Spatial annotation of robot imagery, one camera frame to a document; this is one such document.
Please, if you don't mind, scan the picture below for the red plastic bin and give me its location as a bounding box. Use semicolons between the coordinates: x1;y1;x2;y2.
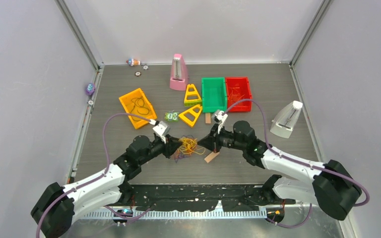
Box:
225;77;253;113

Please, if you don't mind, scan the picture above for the white metronome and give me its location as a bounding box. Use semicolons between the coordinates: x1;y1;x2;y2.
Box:
270;101;303;139

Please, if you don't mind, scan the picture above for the orange plastic bin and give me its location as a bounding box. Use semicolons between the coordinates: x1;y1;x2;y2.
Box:
119;88;157;129

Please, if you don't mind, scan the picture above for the yellow triangle block upper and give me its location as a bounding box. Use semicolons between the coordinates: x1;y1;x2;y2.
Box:
184;84;202;107

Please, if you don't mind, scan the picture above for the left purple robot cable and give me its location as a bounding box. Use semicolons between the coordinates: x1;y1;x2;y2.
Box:
35;113;160;238

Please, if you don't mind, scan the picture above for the yellow triangle block lower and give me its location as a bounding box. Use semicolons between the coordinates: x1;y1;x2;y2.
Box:
179;104;202;127

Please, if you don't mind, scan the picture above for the orange cable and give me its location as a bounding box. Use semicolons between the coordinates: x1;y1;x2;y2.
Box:
228;85;248;106

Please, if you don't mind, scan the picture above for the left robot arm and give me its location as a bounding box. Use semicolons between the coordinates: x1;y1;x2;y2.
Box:
30;135;182;238

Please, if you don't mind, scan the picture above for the green plastic bin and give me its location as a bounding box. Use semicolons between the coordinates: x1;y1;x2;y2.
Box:
201;77;227;113

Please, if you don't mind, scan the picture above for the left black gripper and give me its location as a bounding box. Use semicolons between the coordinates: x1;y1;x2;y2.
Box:
138;133;182;165

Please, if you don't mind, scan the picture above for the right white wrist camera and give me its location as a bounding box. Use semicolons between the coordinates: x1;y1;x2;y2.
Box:
211;110;228;134

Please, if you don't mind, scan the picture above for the small wooden block upright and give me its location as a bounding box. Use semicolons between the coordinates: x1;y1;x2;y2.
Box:
205;113;211;124

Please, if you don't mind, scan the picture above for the flat wooden block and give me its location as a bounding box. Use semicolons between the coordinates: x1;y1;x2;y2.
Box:
204;152;220;164

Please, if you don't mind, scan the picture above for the yellow cable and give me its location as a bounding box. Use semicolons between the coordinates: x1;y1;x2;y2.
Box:
177;136;207;158

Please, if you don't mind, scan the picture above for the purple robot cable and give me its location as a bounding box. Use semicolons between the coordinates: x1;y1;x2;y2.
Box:
35;113;160;238
223;98;371;229

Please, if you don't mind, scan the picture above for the yellow triangle block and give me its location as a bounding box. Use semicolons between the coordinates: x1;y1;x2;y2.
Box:
179;104;202;127
184;84;202;107

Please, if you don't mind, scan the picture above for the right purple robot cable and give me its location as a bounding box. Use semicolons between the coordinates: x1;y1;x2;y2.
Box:
223;98;371;229

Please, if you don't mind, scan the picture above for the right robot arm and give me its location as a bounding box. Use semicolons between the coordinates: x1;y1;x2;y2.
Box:
197;120;362;221

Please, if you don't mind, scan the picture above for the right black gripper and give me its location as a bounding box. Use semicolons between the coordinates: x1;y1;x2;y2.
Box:
198;123;247;153

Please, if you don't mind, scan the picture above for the small toy figurine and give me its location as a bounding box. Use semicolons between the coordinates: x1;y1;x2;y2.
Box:
126;58;141;66

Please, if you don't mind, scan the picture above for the pink metronome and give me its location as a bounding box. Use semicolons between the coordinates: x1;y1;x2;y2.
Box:
169;54;189;91

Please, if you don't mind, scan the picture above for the purple toy ball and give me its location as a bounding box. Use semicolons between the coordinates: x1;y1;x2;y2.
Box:
85;83;96;96

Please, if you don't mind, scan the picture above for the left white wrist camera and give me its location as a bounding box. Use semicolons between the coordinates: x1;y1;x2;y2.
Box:
149;119;170;144

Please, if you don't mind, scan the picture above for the green owl toy block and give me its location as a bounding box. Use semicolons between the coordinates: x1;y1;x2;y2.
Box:
164;112;179;121

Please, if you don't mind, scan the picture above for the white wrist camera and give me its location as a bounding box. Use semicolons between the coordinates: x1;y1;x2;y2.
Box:
149;119;170;144
211;110;228;134

